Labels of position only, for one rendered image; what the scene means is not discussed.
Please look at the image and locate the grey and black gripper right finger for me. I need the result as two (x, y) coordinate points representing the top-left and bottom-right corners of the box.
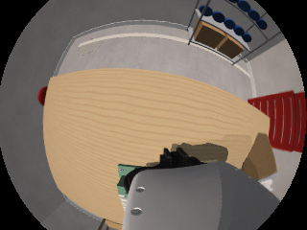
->
(177, 148), (206, 168)

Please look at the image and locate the green slide mechanism with black handwheel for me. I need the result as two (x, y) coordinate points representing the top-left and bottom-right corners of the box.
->
(117, 151), (179, 211)

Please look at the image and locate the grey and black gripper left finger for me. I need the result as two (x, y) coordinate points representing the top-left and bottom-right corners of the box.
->
(128, 148), (172, 185)

